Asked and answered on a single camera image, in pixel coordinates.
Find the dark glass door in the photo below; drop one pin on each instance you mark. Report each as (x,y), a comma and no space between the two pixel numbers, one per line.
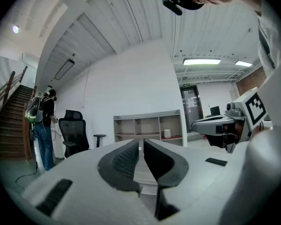
(190,109)

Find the green exit sign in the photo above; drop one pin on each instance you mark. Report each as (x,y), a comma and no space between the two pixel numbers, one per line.
(186,85)

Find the black head-worn camera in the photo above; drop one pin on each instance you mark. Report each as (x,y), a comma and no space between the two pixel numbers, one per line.
(172,6)

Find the person's white shirt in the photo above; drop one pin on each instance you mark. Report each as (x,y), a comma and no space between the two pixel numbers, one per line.
(267,172)

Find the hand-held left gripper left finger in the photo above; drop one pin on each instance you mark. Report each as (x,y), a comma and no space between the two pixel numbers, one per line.
(84,172)

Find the black mesh office chair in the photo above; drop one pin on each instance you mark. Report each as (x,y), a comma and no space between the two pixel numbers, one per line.
(72,130)

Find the wooden desk shelf unit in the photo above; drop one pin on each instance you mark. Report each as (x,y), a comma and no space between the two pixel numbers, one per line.
(150,114)

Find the rectangular ceiling light panel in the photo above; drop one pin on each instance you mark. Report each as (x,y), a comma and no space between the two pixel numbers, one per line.
(243,63)
(201,61)

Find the wooden staircase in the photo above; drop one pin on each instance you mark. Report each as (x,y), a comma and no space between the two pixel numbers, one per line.
(11,116)

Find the black framed pendant lamp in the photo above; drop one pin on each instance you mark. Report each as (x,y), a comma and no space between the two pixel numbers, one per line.
(64,69)

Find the round ceiling lamp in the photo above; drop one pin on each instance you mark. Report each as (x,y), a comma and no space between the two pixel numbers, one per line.
(16,29)

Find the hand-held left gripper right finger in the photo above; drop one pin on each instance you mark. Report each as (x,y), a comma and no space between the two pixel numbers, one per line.
(196,179)

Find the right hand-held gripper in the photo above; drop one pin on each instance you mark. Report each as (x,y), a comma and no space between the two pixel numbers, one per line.
(255,109)

